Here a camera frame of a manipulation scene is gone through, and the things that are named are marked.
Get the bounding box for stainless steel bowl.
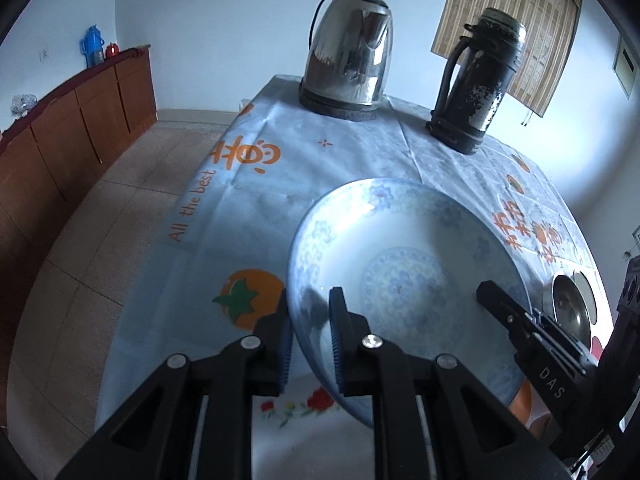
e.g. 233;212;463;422
541;273;591;349

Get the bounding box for white floral plate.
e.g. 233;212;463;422
252;374;374;480

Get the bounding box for blue patterned white bowl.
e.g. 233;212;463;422
286;178;530;425

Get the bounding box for white enamel cartoon bowl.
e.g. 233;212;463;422
573;270;598;325

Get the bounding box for white persimmon print tablecloth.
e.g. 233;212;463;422
96;76;613;424

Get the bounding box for black thermos flask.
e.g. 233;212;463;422
426;8;526;155

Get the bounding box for brown wooden sideboard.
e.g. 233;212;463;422
0;44;158;340

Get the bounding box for bamboo window blind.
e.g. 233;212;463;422
430;0;584;118

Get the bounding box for clear plastic bag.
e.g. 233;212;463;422
10;94;38;117

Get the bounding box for stainless steel electric kettle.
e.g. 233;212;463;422
298;0;393;122

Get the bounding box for small red pot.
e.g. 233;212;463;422
104;42;119;58

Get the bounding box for blue thermos jug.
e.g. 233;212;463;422
79;25;104;68

